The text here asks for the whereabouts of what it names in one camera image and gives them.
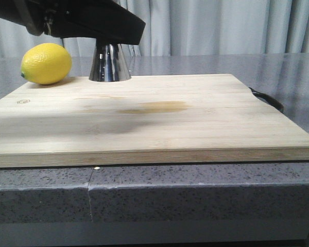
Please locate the grey pleated curtain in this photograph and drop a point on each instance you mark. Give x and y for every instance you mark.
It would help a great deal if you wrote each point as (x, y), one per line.
(187, 28)

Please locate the silver metal jigger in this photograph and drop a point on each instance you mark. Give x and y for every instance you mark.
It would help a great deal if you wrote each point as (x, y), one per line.
(108, 64)

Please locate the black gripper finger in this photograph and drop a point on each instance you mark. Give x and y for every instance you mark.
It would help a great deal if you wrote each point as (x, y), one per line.
(104, 20)

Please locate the light wooden cutting board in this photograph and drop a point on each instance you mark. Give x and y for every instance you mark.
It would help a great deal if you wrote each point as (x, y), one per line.
(144, 120)

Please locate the yellow lemon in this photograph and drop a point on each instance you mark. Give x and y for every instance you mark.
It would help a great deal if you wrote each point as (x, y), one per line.
(45, 64)

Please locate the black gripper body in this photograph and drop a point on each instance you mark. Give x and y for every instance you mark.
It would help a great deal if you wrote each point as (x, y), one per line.
(38, 17)

